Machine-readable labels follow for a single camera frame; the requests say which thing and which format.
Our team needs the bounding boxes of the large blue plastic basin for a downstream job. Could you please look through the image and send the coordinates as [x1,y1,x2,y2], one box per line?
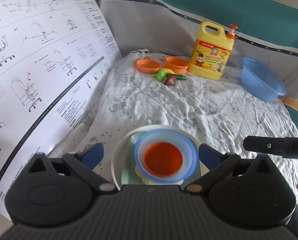
[241,57,286,102]

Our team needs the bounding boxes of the green toy vegetable piece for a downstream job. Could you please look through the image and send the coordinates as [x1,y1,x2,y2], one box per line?
[155,70,166,82]

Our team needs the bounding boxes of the teal and grey blanket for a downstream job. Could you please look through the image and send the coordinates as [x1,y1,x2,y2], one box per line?
[96,0,298,127]

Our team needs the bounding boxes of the white instruction sheet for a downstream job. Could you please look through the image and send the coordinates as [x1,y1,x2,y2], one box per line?
[0,0,120,216]

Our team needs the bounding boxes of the small yellow scalloped plate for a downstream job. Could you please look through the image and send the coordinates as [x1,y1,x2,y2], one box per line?
[134,166,185,186]

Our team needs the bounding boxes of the toy cucumber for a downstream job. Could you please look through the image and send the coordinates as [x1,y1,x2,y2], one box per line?
[175,75,187,81]

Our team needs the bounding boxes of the translucent blue bowl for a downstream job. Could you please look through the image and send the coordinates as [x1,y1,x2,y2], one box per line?
[133,128,199,183]

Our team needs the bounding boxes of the white round plate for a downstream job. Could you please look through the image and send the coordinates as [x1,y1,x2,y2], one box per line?
[111,125,201,189]

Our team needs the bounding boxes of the white patterned table cloth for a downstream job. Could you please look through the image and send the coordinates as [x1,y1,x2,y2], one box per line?
[50,50,298,181]

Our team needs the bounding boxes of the green square plate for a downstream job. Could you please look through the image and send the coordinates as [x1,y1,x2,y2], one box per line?
[114,132,209,189]

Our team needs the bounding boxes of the dark orange small bowl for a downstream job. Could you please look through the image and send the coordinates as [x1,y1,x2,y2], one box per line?
[143,141,183,177]

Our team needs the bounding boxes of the yellow detergent jug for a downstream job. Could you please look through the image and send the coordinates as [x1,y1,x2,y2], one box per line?
[188,21,238,81]

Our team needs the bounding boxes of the orange toy pot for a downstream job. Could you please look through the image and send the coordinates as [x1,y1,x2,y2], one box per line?
[165,56,189,75]

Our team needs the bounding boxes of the toy banana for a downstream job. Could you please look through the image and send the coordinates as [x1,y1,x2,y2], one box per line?
[160,68,174,74]

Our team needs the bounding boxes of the orange toy pan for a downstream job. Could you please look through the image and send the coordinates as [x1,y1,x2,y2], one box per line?
[135,59,161,74]

